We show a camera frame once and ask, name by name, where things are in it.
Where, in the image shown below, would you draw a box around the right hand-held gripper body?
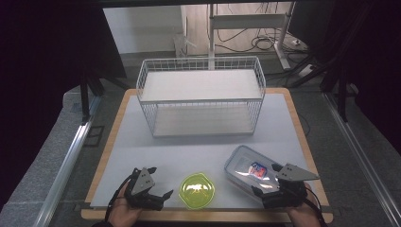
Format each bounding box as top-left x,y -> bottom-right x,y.
260,163 -> 322,210

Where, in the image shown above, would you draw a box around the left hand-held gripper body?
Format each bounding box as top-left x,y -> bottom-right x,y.
123,166 -> 166,212

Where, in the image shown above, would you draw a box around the clear rectangular container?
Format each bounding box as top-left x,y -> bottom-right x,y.
223,145 -> 285,202

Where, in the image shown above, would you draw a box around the clear container with green lid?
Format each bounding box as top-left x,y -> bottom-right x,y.
178,171 -> 217,211

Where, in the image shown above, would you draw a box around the person's left hand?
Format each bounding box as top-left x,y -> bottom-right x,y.
108,182 -> 144,227

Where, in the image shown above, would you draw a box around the person's right hand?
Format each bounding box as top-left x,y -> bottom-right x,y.
286,182 -> 322,227

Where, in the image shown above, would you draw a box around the black metal stand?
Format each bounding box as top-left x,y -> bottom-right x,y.
288,0 -> 358,123
78,64 -> 129,125

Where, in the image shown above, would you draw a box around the dark curtain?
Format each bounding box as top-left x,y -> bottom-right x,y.
288,0 -> 401,155
0,0 -> 127,202

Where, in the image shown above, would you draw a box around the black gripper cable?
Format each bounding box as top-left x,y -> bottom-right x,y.
104,175 -> 134,223
303,198 -> 329,227

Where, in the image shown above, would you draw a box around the aluminium rail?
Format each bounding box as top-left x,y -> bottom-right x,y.
32,121 -> 93,227
323,92 -> 401,227

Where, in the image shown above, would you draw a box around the black floor cables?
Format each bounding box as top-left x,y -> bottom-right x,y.
214,27 -> 305,55

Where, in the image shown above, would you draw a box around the white desk frame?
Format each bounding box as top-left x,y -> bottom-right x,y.
206,2 -> 298,71

